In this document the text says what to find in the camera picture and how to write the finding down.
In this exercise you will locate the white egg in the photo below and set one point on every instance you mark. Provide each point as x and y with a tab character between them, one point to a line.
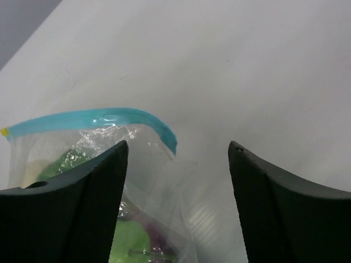
33	170

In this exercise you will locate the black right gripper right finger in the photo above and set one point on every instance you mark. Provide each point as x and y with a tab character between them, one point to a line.
285	218

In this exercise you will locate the green bell pepper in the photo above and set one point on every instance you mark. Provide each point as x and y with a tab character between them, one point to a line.
68	160

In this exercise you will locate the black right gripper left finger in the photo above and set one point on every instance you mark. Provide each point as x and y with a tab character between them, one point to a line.
68	218

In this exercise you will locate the light green cucumber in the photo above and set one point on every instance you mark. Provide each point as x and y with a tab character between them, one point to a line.
130	243

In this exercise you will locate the purple eggplant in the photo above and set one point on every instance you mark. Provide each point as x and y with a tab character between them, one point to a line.
161	250

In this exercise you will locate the clear zip top bag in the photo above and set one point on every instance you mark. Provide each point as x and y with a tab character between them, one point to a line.
155	178

